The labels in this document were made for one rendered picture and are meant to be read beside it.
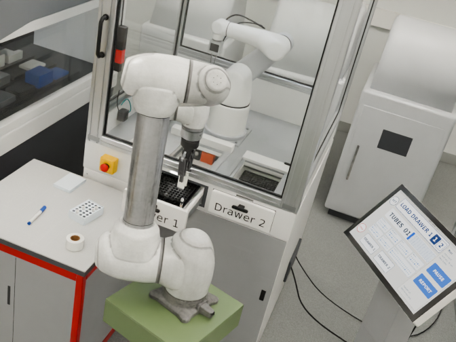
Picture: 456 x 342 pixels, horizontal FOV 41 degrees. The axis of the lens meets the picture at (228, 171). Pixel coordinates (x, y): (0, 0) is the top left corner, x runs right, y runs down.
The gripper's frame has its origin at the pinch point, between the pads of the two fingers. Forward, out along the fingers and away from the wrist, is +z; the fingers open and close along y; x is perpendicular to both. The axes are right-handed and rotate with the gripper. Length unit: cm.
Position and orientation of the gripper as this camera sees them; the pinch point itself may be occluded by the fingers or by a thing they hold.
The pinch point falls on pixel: (182, 179)
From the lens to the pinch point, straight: 256.7
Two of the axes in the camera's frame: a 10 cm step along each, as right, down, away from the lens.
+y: 3.3, -4.2, 8.5
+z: -1.9, 8.5, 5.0
